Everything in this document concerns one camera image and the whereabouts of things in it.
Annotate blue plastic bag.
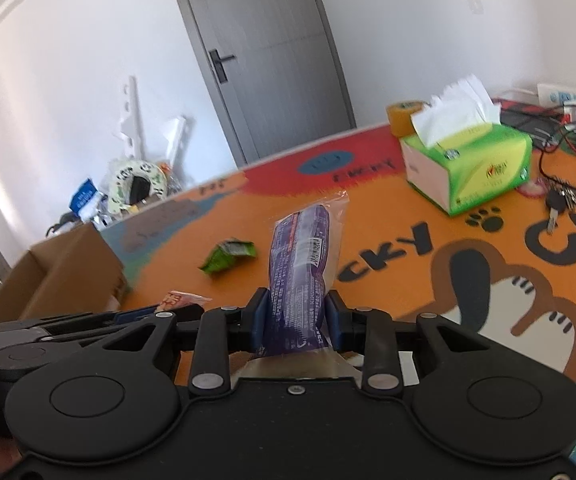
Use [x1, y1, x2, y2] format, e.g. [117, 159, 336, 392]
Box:
[68, 178, 102, 222]

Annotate flat black device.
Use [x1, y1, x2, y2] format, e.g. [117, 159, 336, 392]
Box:
[500, 107, 565, 149]

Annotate green snack packet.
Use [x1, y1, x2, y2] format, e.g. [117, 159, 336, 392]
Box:
[198, 238, 258, 277]

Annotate panda print round cushion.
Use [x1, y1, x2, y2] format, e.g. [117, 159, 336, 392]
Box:
[107, 157, 169, 217]

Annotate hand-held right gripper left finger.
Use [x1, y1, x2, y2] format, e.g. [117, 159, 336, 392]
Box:
[90, 287, 273, 396]

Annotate purple snack packet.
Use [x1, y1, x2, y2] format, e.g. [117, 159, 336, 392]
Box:
[252, 190, 363, 378]

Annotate cardboard box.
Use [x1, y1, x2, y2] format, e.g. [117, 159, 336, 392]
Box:
[0, 222, 131, 332]

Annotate brown tape roll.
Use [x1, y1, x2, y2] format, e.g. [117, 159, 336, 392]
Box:
[386, 100, 432, 139]

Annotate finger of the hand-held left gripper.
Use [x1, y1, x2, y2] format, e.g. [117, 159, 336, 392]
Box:
[28, 305, 205, 333]
[42, 316, 153, 349]

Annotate tall white plastic bracket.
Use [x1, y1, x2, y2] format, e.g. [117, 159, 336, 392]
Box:
[114, 75, 147, 162]

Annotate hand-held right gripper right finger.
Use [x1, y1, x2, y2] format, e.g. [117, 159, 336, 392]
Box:
[326, 291, 499, 394]

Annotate black door handle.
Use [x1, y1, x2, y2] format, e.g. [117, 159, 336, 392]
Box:
[208, 48, 237, 84]

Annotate green tissue box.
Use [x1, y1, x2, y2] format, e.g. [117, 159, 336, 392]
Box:
[399, 75, 534, 217]

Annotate red white snack packet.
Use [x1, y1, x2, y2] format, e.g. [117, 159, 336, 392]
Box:
[160, 289, 213, 314]

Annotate bunch of keys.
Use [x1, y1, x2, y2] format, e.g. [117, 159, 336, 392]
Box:
[538, 176, 576, 237]

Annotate grey door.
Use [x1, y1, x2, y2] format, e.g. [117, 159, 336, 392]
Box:
[164, 0, 359, 169]

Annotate black cable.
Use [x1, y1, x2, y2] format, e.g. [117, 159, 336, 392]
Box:
[537, 130, 576, 192]

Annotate white power strip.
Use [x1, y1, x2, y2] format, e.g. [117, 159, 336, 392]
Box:
[536, 82, 576, 109]

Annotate short white plastic bracket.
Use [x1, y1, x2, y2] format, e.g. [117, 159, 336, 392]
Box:
[160, 115, 189, 182]

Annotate black toy figure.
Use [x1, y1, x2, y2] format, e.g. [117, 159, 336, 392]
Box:
[44, 212, 77, 237]

